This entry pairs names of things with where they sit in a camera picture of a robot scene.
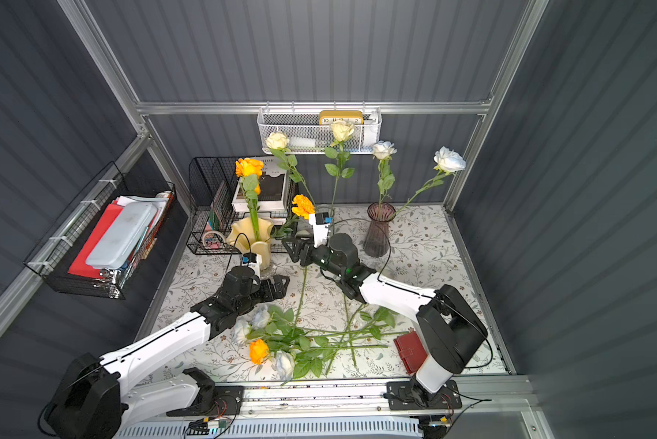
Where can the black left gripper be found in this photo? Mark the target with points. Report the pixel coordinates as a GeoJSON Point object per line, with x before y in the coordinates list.
{"type": "Point", "coordinates": [271, 285]}

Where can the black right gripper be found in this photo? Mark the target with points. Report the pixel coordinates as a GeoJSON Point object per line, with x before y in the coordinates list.
{"type": "Point", "coordinates": [304, 251]}

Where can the orange marigold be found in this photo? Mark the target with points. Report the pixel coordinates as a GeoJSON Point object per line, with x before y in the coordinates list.
{"type": "Point", "coordinates": [302, 208]}

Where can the pale blue rose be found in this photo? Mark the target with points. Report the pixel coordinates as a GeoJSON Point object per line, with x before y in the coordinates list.
{"type": "Point", "coordinates": [447, 163]}
{"type": "Point", "coordinates": [383, 151]}
{"type": "Point", "coordinates": [260, 317]}
{"type": "Point", "coordinates": [284, 365]}

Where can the orange rose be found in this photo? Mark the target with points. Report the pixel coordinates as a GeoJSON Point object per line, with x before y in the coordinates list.
{"type": "Point", "coordinates": [259, 351]}
{"type": "Point", "coordinates": [249, 172]}

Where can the cream white rose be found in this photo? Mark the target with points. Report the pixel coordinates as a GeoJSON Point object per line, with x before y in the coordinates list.
{"type": "Point", "coordinates": [278, 144]}

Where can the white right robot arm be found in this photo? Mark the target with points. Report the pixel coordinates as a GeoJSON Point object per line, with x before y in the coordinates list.
{"type": "Point", "coordinates": [450, 331]}

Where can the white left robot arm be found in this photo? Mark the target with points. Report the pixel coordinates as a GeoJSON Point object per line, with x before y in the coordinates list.
{"type": "Point", "coordinates": [99, 396]}

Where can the purple glass vase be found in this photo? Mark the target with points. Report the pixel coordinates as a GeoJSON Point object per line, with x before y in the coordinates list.
{"type": "Point", "coordinates": [376, 243]}

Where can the cream yellow ruffled vase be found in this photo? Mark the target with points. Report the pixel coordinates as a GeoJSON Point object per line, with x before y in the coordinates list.
{"type": "Point", "coordinates": [242, 238]}

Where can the orange rose front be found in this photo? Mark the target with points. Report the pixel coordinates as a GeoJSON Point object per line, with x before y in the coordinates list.
{"type": "Point", "coordinates": [259, 351]}

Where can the pale blue rose front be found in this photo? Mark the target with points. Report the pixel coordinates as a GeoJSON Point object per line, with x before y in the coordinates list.
{"type": "Point", "coordinates": [284, 365]}

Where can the white plastic case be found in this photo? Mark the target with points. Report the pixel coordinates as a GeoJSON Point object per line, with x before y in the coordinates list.
{"type": "Point", "coordinates": [123, 236]}

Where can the red folder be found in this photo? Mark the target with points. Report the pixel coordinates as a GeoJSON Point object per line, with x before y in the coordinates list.
{"type": "Point", "coordinates": [79, 267]}

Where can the black wire desk organizer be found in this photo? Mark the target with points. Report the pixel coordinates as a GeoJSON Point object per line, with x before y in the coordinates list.
{"type": "Point", "coordinates": [212, 183]}

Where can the white mesh wall basket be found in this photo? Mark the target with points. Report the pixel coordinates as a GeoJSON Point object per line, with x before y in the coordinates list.
{"type": "Point", "coordinates": [307, 136]}

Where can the black wire wall basket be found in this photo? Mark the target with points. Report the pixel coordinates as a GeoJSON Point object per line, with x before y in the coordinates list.
{"type": "Point", "coordinates": [52, 258]}

